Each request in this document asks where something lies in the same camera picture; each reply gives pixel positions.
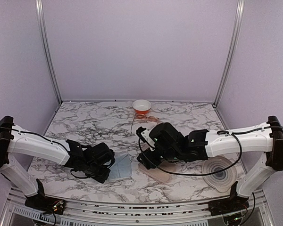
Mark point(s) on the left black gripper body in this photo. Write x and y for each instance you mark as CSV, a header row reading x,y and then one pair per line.
x,y
92,172

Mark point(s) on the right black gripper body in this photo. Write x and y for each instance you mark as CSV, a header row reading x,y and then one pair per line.
x,y
168,155

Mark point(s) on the pink soft glasses case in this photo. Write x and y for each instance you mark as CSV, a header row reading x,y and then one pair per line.
x,y
155,174

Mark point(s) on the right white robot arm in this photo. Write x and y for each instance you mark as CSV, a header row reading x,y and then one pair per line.
x,y
166,143

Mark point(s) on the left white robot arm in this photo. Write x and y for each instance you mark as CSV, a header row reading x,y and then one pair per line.
x,y
93,161

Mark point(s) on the pink transparent sunglasses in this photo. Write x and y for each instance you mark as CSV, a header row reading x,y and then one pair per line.
x,y
140,116

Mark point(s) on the orange white bowl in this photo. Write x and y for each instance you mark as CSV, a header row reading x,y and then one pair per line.
x,y
141,106

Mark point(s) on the grey swirl ceramic plate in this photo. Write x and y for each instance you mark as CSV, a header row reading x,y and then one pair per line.
x,y
221,181

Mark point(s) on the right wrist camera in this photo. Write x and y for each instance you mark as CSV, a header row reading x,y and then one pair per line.
x,y
144,135

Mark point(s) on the front aluminium rail base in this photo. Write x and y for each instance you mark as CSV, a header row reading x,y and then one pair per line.
x,y
88,213

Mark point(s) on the left aluminium frame post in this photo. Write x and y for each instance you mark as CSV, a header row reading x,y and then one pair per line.
x,y
46,49

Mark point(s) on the aluminium frame post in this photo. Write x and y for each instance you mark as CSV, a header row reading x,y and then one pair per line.
x,y
46,49
231,51

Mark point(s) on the right aluminium frame post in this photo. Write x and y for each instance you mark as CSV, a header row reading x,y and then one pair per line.
x,y
231,51

